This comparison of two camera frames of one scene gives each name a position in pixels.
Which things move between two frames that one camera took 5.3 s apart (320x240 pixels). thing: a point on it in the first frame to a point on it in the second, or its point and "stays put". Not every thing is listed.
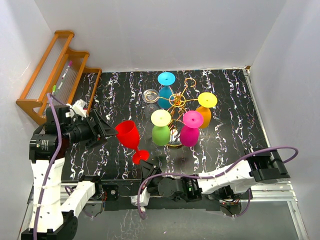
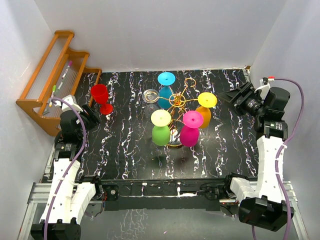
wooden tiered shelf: (61, 74) stays put
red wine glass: (127, 132) to (100, 93)
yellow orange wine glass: (206, 100) stays put
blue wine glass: (166, 96) stays put
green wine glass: (161, 133) stays put
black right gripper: (147, 169) to (233, 95)
